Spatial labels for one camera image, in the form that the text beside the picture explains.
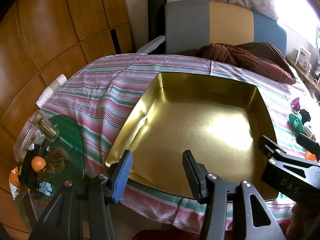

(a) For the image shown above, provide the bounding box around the green glass side table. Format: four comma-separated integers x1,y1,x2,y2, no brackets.
15,115,87,230

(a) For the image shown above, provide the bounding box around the white cardboard box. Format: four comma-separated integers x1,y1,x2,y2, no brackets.
296,45,312,66

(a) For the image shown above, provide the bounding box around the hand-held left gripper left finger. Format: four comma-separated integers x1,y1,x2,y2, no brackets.
30,149,134,240

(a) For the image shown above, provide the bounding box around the gold metal tin box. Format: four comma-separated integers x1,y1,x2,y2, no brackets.
104,72,278,202

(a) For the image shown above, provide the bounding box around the green plastic toy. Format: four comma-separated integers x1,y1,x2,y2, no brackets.
289,113,305,133

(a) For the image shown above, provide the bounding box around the orange fruit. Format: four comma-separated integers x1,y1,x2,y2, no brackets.
31,156,47,172

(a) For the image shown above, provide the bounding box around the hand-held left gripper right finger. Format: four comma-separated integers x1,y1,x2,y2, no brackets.
182,150,287,240

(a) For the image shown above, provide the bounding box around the brown quilt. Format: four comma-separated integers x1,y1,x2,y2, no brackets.
195,42,297,85

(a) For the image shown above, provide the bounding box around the glass bottle with brass cap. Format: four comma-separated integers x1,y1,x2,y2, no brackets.
30,110,60,140

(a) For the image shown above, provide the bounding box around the black box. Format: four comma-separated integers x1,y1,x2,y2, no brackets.
19,145,44,190

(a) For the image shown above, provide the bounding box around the blue puzzle piece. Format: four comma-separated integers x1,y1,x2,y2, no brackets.
39,181,54,197

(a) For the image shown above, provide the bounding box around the purple plastic toy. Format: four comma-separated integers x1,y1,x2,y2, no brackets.
290,97,302,113

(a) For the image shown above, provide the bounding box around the clear glass jar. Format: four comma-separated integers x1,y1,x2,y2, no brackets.
12,124,38,159

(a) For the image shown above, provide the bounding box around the grey yellow blue headboard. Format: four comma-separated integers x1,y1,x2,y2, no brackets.
164,0,287,55

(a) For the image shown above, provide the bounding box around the brown dotted packet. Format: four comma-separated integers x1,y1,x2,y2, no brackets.
41,149,72,182

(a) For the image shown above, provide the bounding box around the white tube bottle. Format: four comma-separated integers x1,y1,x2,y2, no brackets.
36,74,67,107

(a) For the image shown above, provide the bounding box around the white green plug-in device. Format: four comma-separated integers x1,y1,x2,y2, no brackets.
303,122,314,138

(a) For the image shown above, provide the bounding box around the bright window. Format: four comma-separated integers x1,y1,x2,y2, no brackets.
271,0,320,48

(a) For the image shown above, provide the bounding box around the dark brown mushroom toy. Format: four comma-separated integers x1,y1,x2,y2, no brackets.
299,109,311,123

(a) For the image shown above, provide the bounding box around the orange white snack packet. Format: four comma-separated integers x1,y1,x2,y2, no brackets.
9,166,22,200

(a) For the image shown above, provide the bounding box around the wooden wardrobe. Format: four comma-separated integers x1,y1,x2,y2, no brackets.
0,0,137,233

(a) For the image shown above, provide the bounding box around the white bed rail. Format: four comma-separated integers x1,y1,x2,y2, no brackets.
136,35,166,55

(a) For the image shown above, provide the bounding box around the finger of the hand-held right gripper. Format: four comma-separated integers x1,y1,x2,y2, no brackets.
258,135,320,167
297,133,320,162

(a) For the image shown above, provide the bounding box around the black rolled mat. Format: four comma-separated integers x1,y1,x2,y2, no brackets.
147,0,167,53

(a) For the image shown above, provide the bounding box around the wooden desk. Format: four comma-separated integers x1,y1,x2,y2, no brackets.
286,56,320,98

